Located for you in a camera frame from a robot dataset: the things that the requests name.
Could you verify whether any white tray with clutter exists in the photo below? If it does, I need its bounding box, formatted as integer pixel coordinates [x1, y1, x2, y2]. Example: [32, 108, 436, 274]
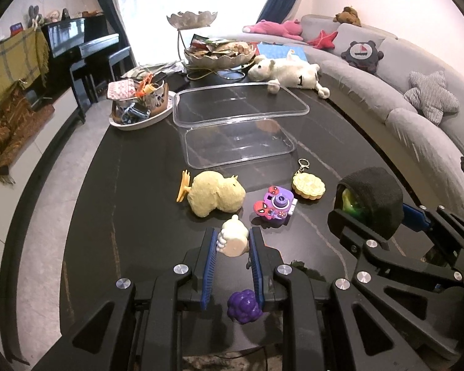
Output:
[107, 72, 176, 131]

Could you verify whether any yellow plaid blanket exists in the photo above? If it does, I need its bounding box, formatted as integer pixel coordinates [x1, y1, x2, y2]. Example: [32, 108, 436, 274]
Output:
[0, 28, 49, 104]

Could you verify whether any pink plush toy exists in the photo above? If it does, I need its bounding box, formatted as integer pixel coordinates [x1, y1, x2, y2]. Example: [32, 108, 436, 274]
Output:
[242, 19, 303, 41]

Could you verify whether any black piano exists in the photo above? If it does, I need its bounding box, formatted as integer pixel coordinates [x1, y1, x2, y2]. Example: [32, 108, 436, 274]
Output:
[41, 14, 120, 92]

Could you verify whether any mooncake cookie keychain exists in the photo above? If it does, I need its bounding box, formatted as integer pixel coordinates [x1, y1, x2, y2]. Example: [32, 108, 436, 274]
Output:
[292, 158, 326, 201]

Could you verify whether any purple spiderman toy camera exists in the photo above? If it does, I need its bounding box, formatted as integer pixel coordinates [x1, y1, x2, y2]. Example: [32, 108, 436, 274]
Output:
[253, 185, 298, 225]

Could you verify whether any red star pillow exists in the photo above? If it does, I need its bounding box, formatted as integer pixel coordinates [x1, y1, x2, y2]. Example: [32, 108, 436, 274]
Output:
[307, 30, 338, 50]

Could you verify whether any brown patterned throw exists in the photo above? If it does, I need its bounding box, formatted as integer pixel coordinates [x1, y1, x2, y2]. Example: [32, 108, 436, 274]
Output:
[0, 84, 55, 183]

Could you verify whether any grey star cushion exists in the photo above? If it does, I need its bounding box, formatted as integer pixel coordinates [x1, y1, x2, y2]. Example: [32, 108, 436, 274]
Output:
[404, 70, 459, 126]

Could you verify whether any black piano bench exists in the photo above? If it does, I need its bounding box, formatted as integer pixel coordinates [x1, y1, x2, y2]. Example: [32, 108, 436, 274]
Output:
[69, 46, 135, 117]

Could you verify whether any two-tier silver snack stand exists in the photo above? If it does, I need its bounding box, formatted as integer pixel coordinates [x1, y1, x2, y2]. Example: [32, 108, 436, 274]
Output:
[166, 11, 256, 81]

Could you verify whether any yellow plush chick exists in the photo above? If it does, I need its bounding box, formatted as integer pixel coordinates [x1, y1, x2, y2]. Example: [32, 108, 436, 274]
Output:
[176, 170, 246, 218]

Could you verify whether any brown teddy bear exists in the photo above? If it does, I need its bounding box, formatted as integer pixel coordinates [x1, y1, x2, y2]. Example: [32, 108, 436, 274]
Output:
[333, 6, 361, 27]

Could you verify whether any clear plastic bin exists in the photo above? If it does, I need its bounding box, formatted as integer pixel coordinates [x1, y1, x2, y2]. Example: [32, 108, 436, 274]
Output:
[172, 82, 310, 170]

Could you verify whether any purple grape toy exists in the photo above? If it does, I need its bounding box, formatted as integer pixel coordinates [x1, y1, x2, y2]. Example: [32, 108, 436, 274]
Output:
[227, 289, 263, 324]

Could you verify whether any grey curved sofa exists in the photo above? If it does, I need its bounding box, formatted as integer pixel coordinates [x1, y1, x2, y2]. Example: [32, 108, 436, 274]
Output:
[219, 14, 464, 225]

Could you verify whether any blue book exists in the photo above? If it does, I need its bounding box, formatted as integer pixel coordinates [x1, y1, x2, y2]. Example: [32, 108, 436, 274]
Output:
[257, 43, 307, 61]

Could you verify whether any white plush sheep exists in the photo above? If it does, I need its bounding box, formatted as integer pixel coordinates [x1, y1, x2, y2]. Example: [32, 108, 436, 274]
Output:
[247, 49, 330, 100]

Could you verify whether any dark gear shaped cushion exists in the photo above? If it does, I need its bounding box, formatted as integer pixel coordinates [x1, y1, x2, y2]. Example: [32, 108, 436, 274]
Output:
[341, 40, 384, 75]

